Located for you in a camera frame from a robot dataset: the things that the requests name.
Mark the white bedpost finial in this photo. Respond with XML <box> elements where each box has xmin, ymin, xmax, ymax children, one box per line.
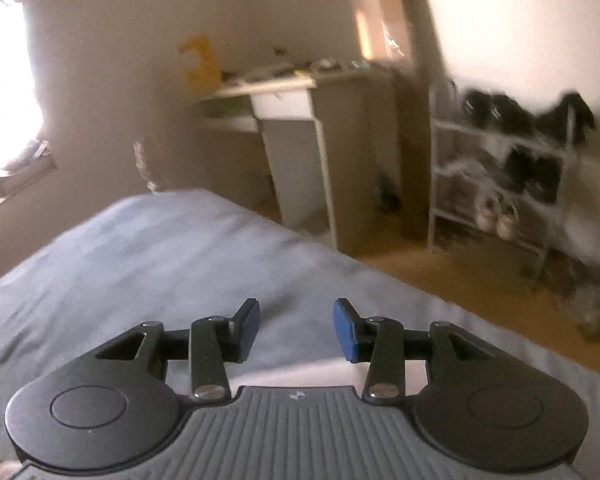
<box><xmin>131</xmin><ymin>136</ymin><xmax>164</xmax><ymax>194</ymax></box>

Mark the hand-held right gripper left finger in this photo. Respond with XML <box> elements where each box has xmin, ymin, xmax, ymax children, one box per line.
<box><xmin>95</xmin><ymin>298</ymin><xmax>260</xmax><ymax>403</ymax></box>

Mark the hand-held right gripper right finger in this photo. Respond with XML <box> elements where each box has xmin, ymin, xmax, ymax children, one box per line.
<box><xmin>333</xmin><ymin>298</ymin><xmax>498</xmax><ymax>405</ymax></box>

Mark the white desk drawer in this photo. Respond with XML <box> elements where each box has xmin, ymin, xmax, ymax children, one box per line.
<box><xmin>251</xmin><ymin>86</ymin><xmax>314</xmax><ymax>122</ymax></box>

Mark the cardboard box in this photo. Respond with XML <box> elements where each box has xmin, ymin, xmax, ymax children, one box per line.
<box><xmin>0</xmin><ymin>139</ymin><xmax>57</xmax><ymax>197</ymax></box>

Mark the yellow box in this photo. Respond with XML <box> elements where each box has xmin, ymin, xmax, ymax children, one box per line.
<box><xmin>176</xmin><ymin>34</ymin><xmax>224</xmax><ymax>94</ymax></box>

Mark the white shoe rack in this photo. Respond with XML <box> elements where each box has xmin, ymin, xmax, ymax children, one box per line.
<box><xmin>426</xmin><ymin>79</ymin><xmax>582</xmax><ymax>282</ymax></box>

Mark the bright window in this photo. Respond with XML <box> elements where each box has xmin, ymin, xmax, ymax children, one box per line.
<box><xmin>0</xmin><ymin>0</ymin><xmax>48</xmax><ymax>217</ymax></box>

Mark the grey fleece bed blanket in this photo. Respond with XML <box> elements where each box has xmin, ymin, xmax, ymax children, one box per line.
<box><xmin>0</xmin><ymin>187</ymin><xmax>600</xmax><ymax>461</ymax></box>

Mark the white desk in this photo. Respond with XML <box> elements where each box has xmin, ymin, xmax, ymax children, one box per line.
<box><xmin>194</xmin><ymin>62</ymin><xmax>431</xmax><ymax>257</ymax></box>

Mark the white sneaker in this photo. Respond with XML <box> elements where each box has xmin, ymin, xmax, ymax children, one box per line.
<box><xmin>495</xmin><ymin>202</ymin><xmax>522</xmax><ymax>240</ymax></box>
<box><xmin>474</xmin><ymin>193</ymin><xmax>499</xmax><ymax>232</ymax></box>

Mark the dark shoe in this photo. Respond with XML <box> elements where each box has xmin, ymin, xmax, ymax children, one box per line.
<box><xmin>504</xmin><ymin>145</ymin><xmax>564</xmax><ymax>204</ymax></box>

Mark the black boot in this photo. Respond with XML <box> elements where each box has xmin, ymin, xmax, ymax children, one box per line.
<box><xmin>536</xmin><ymin>90</ymin><xmax>597</xmax><ymax>144</ymax></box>

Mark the grey shoe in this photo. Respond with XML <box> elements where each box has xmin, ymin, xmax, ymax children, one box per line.
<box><xmin>554</xmin><ymin>279</ymin><xmax>600</xmax><ymax>339</ymax></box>

